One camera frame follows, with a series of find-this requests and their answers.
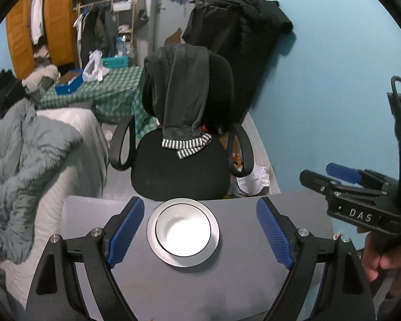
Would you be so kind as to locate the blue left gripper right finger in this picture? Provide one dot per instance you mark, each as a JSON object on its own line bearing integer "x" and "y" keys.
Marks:
{"x": 278, "y": 230}

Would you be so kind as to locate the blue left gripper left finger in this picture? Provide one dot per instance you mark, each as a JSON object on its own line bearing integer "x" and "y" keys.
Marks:
{"x": 121, "y": 229}

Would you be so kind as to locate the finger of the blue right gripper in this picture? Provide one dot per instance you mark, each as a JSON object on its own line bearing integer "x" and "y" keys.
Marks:
{"x": 324, "y": 185}
{"x": 343, "y": 173}

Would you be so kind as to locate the white plate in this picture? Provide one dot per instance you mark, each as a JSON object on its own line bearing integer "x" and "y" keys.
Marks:
{"x": 183, "y": 262}

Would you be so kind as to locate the large white bowl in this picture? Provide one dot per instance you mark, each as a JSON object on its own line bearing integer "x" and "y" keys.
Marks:
{"x": 183, "y": 230}

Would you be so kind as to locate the right hand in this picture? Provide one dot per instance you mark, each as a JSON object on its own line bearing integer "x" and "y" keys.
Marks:
{"x": 374, "y": 259}

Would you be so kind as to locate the white plastic bag floor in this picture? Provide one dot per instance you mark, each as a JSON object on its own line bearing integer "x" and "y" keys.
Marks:
{"x": 252, "y": 185}

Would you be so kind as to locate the black office chair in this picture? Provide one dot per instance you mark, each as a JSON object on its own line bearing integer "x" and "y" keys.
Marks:
{"x": 157, "y": 173}

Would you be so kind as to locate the orange toy on floor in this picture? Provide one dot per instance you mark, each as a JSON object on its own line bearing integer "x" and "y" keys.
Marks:
{"x": 234, "y": 143}

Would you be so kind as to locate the grey quilted blanket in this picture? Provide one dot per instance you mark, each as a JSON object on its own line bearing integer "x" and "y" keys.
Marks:
{"x": 32, "y": 150}

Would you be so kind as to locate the black clothes pile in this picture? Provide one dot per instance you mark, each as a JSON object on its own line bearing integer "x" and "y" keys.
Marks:
{"x": 245, "y": 33}

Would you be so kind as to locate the blue cardboard box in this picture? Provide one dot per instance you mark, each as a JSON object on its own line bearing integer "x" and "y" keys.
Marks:
{"x": 69, "y": 83}

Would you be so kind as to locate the dark grey towel striped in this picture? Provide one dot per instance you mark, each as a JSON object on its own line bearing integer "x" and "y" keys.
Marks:
{"x": 175, "y": 91}

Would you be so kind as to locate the white plastic bag on table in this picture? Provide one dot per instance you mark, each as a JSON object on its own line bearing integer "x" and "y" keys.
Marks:
{"x": 95, "y": 71}

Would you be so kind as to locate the teal plastic crate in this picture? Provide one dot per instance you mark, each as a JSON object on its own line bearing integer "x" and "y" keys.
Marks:
{"x": 116, "y": 62}

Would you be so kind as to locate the hanging dark jackets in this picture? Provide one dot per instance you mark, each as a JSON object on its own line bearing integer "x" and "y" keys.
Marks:
{"x": 99, "y": 32}

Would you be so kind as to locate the grey door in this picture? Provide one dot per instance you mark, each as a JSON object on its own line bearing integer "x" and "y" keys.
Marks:
{"x": 167, "y": 18}

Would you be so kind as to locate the orange wooden wardrobe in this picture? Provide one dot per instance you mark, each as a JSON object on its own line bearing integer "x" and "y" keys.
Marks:
{"x": 31, "y": 24}

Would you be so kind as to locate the wooden shelf rack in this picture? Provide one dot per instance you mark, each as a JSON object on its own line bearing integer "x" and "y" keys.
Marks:
{"x": 123, "y": 12}

